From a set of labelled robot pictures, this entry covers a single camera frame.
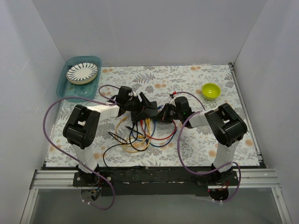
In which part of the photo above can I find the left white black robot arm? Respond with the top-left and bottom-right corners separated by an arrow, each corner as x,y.
63,92 -> 158,187

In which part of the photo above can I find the red ethernet cable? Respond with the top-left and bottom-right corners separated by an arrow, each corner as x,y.
140,119 -> 177,140

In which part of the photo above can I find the blue ethernet cable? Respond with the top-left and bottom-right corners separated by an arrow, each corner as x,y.
129,106 -> 177,147

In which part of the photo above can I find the lime green bowl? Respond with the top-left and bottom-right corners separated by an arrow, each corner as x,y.
202,83 -> 221,100

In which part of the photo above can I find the aluminium frame rail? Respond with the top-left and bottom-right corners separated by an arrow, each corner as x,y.
21,167 -> 291,224

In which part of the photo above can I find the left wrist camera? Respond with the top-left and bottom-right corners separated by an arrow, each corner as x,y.
115,86 -> 133,104

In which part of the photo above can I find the teal plastic tray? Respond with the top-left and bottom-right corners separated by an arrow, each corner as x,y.
56,56 -> 101,102

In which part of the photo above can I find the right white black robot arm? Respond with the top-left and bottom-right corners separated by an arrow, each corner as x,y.
154,103 -> 248,186

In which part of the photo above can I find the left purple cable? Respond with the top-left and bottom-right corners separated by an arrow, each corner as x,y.
43,84 -> 115,210

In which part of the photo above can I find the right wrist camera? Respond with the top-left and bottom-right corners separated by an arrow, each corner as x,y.
174,97 -> 193,118

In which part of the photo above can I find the floral patterned table mat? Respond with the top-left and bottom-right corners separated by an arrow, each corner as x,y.
45,64 -> 262,168

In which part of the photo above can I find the yellow ethernet cable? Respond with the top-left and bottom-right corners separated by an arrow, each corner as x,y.
114,118 -> 151,154

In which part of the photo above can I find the black network switch box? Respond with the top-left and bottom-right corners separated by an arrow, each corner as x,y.
131,101 -> 159,121

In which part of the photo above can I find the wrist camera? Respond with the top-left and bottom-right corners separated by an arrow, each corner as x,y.
174,97 -> 193,118
115,86 -> 133,104

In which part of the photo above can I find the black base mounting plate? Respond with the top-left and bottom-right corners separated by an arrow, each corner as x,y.
73,167 -> 238,199

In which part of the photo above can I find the striped white plate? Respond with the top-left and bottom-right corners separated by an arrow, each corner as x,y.
66,63 -> 98,84

